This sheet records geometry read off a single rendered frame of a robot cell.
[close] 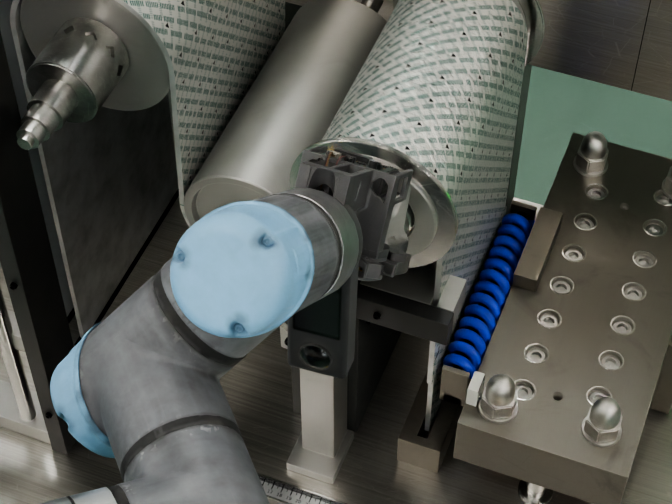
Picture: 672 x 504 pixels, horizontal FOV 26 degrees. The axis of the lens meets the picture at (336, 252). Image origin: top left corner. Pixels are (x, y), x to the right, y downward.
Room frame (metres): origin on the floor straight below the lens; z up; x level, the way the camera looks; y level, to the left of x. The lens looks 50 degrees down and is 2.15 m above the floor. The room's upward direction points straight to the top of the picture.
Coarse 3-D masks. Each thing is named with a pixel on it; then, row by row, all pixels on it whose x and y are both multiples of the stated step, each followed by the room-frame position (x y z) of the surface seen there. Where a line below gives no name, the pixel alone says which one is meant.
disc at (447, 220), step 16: (320, 144) 0.82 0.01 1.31; (336, 144) 0.81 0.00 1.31; (352, 144) 0.81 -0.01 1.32; (368, 144) 0.80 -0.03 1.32; (384, 144) 0.80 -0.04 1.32; (384, 160) 0.80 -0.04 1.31; (400, 160) 0.79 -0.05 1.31; (416, 176) 0.79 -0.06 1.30; (432, 176) 0.79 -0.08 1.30; (432, 192) 0.78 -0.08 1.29; (448, 208) 0.78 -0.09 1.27; (448, 224) 0.78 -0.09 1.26; (448, 240) 0.78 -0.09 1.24; (416, 256) 0.79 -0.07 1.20; (432, 256) 0.78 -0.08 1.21
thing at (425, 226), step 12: (516, 0) 1.02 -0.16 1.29; (420, 192) 0.78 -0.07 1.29; (420, 204) 0.78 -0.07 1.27; (432, 204) 0.78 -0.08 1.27; (420, 216) 0.78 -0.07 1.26; (432, 216) 0.78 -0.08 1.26; (420, 228) 0.78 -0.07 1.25; (432, 228) 0.78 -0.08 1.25; (420, 240) 0.78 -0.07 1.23; (432, 240) 0.78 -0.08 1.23; (408, 252) 0.79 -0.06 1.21
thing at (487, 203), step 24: (504, 120) 0.95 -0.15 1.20; (504, 144) 0.96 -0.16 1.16; (504, 168) 0.98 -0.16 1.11; (480, 192) 0.89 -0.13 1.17; (504, 192) 0.99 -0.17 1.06; (480, 216) 0.90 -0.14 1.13; (456, 240) 0.82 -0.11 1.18; (480, 240) 0.91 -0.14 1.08; (456, 264) 0.83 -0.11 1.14; (480, 264) 0.92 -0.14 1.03; (432, 360) 0.79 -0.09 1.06
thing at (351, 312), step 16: (352, 288) 0.63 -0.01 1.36; (320, 304) 0.63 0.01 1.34; (336, 304) 0.63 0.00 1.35; (352, 304) 0.63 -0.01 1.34; (288, 320) 0.63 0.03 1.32; (304, 320) 0.63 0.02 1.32; (320, 320) 0.63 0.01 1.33; (336, 320) 0.62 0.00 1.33; (352, 320) 0.63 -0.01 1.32; (288, 336) 0.63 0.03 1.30; (304, 336) 0.63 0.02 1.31; (320, 336) 0.62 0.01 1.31; (336, 336) 0.62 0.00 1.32; (352, 336) 0.63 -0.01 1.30; (288, 352) 0.63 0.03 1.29; (304, 352) 0.62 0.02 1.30; (320, 352) 0.62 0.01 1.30; (336, 352) 0.62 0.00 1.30; (352, 352) 0.63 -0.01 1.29; (304, 368) 0.62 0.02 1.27; (320, 368) 0.62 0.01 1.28; (336, 368) 0.62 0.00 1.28
